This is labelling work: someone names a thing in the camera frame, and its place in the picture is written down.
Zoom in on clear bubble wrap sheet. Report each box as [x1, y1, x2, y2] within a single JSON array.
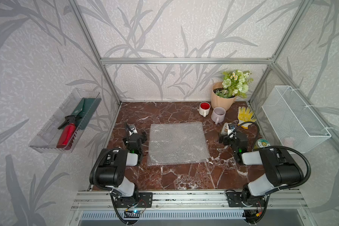
[[147, 121, 210, 166]]

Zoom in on white mug red inside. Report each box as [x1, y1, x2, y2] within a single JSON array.
[[198, 102, 211, 117]]

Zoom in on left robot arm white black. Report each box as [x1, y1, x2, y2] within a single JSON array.
[[89, 132, 147, 202]]

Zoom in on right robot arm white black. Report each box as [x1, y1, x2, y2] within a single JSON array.
[[219, 132, 311, 202]]

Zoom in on small grey tray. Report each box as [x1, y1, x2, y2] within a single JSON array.
[[221, 122, 228, 136]]

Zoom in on green tape roll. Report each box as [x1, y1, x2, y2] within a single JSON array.
[[253, 138, 271, 149]]

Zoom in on yellow work glove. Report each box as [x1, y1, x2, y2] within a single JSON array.
[[238, 106, 257, 129]]

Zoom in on pale pink mug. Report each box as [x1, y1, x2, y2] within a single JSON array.
[[211, 107, 226, 124]]

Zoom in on terracotta flower pot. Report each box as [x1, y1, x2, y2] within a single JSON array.
[[211, 82, 237, 111]]

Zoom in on green garden trowel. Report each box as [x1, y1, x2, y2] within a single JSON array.
[[72, 98, 98, 131]]

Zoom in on green white artificial flowers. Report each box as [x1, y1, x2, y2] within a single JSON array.
[[213, 70, 253, 99]]

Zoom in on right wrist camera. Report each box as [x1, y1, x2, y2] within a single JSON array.
[[227, 123, 236, 135]]

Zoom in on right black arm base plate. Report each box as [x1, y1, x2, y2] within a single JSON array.
[[225, 190, 266, 208]]

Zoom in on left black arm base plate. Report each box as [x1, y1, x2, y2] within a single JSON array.
[[114, 192, 153, 208]]

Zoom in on white wire mesh basket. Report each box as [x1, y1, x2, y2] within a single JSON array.
[[262, 85, 331, 153]]

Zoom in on red handled pruning shears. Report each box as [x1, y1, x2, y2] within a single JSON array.
[[56, 115, 81, 150]]

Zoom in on clear plastic wall bin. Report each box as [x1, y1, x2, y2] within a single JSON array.
[[29, 88, 102, 153]]

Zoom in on aluminium mounting rail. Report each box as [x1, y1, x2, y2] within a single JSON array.
[[70, 190, 308, 211]]

